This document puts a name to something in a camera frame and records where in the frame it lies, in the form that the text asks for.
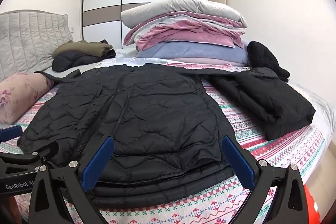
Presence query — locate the black quilted puffer jacket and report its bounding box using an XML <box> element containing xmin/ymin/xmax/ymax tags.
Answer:
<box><xmin>18</xmin><ymin>64</ymin><xmax>234</xmax><ymax>209</ymax></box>

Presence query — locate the red object beside bed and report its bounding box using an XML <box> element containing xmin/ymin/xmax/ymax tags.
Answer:
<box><xmin>304</xmin><ymin>185</ymin><xmax>321</xmax><ymax>224</ymax></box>

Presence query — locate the pink floral pillow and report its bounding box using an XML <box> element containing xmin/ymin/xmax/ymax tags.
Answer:
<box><xmin>1</xmin><ymin>73</ymin><xmax>54</xmax><ymax>124</ymax></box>

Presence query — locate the patterned red green bedspread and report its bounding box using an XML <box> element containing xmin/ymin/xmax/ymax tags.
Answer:
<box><xmin>0</xmin><ymin>60</ymin><xmax>329</xmax><ymax>224</ymax></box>

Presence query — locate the grey quilted headboard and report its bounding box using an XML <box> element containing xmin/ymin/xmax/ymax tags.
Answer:
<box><xmin>0</xmin><ymin>10</ymin><xmax>73</xmax><ymax>81</ymax></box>

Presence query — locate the olive and navy jacket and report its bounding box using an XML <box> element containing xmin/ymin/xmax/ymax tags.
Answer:
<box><xmin>52</xmin><ymin>40</ymin><xmax>116</xmax><ymax>72</ymax></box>

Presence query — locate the black fuzzy garment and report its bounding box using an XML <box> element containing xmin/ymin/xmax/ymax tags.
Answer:
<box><xmin>247</xmin><ymin>42</ymin><xmax>290</xmax><ymax>83</ymax></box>

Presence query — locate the grey white pillow on stack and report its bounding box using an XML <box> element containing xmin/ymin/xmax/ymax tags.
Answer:
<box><xmin>121</xmin><ymin>0</ymin><xmax>248</xmax><ymax>28</ymax></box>

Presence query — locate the blue folded blanket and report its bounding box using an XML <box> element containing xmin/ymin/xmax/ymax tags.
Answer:
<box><xmin>137</xmin><ymin>42</ymin><xmax>249</xmax><ymax>65</ymax></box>

